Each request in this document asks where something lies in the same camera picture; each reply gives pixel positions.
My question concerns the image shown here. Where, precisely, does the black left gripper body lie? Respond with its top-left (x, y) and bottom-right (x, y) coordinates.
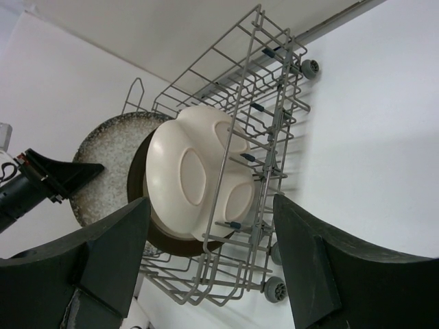
top-left (1, 160), bottom-right (50, 232)

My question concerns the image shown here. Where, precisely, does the brown rimmed cream plate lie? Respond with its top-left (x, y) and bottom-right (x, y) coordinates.
top-left (126, 132), bottom-right (224, 257)

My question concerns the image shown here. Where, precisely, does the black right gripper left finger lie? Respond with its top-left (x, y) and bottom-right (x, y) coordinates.
top-left (1, 197), bottom-right (151, 328)

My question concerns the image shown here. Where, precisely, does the grey wire dish rack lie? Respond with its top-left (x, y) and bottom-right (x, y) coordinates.
top-left (141, 5), bottom-right (320, 306)

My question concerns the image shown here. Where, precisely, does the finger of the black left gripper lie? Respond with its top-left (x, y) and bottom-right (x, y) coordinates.
top-left (21, 149), bottom-right (104, 203)

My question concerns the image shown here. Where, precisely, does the speckled brown rimmed plate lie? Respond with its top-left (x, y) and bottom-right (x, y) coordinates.
top-left (70, 112), bottom-right (171, 226)

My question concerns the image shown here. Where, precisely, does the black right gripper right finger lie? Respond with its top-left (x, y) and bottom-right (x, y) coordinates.
top-left (273, 195), bottom-right (438, 328)

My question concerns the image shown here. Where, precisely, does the cream divided plate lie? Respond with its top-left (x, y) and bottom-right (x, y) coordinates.
top-left (145, 106), bottom-right (255, 241)

